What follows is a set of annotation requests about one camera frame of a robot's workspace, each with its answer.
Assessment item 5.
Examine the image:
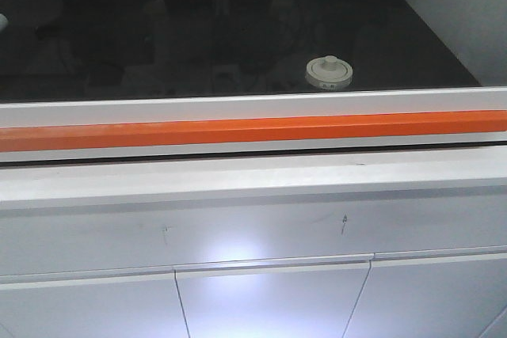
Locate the fume hood sash orange handle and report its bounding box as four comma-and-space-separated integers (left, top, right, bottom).
0, 0, 507, 165

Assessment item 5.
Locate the white pipe end at left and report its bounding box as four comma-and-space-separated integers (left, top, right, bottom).
0, 13, 9, 32

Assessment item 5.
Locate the glass jar with white lid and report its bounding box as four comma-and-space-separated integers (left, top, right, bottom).
305, 55, 353, 92

